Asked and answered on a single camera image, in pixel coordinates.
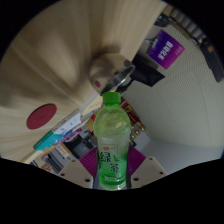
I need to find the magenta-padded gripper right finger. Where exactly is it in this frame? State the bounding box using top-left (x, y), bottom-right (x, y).
top-left (127, 145), bottom-right (169, 189)

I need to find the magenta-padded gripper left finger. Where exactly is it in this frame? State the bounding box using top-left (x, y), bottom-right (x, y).
top-left (57, 146), bottom-right (99, 189)

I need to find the green tea bottle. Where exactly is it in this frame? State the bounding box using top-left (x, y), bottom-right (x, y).
top-left (92, 91), bottom-right (131, 191)

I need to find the blue colourful book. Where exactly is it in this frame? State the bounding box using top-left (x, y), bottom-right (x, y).
top-left (54, 128), bottom-right (83, 144)

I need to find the white printed booklet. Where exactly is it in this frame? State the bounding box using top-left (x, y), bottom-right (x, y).
top-left (51, 111), bottom-right (83, 135)

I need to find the teal book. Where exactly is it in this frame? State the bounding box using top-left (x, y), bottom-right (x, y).
top-left (32, 129), bottom-right (56, 152)

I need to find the pale yellow notebook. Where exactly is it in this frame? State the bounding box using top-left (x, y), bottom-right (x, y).
top-left (79, 94), bottom-right (104, 116)
top-left (21, 149), bottom-right (44, 164)

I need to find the flat round red coaster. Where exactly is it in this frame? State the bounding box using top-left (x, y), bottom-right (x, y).
top-left (26, 103), bottom-right (58, 131)

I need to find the stainless steel cup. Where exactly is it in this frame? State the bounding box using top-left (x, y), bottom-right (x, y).
top-left (88, 53), bottom-right (136, 95)

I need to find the purple sign board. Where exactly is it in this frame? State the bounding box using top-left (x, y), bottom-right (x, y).
top-left (148, 29), bottom-right (186, 70)

